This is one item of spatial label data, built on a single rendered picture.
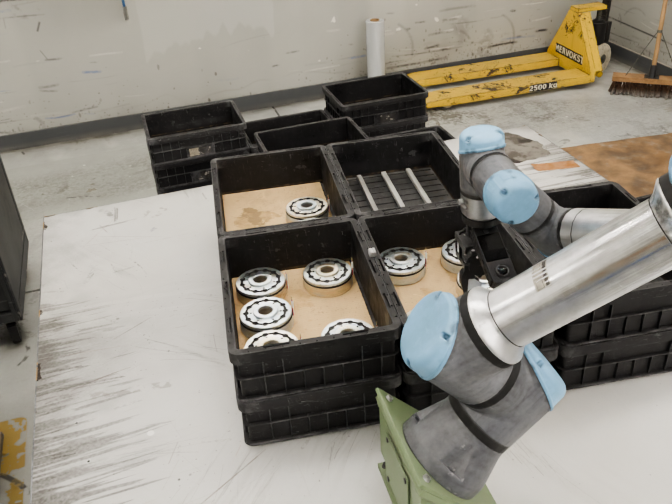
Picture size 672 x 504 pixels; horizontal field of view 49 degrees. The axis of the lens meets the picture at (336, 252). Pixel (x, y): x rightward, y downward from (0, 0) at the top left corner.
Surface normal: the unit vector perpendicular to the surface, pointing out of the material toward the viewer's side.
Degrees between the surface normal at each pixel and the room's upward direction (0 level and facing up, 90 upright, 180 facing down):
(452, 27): 90
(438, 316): 52
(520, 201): 90
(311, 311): 0
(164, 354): 0
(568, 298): 81
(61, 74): 90
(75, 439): 0
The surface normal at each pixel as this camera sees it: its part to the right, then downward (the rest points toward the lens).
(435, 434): -0.38, -0.52
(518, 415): 0.13, 0.50
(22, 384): -0.06, -0.84
